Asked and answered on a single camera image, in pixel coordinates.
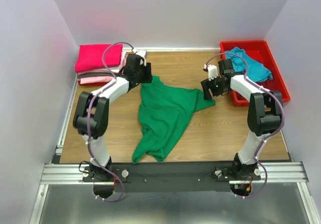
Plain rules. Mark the magenta folded t-shirt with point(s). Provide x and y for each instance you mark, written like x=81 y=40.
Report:
x=90 y=57

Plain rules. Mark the light pink folded t-shirt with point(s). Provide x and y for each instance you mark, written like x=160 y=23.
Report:
x=103 y=80

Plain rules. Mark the dark red t-shirt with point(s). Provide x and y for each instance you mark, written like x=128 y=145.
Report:
x=269 y=84

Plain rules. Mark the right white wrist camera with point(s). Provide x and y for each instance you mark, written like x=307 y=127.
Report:
x=212 y=71

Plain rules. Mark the blue t-shirt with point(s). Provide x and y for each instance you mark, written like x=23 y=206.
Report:
x=257 y=71

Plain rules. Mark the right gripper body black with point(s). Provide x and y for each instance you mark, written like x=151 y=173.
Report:
x=215 y=85

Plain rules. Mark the red plastic bin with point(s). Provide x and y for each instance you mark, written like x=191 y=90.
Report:
x=259 y=51

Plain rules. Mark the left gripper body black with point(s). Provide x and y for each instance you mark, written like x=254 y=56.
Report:
x=143 y=74

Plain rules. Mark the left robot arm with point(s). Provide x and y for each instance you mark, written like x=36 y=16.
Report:
x=92 y=112

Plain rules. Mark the grey folded t-shirt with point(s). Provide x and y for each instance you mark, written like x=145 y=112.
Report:
x=94 y=74

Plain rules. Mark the green t-shirt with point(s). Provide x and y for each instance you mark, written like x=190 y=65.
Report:
x=164 y=114

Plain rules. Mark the red folded t-shirt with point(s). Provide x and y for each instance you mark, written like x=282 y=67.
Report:
x=88 y=82

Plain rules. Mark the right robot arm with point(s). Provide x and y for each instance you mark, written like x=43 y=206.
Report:
x=265 y=112

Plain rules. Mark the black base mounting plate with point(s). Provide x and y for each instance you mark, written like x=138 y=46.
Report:
x=222 y=176

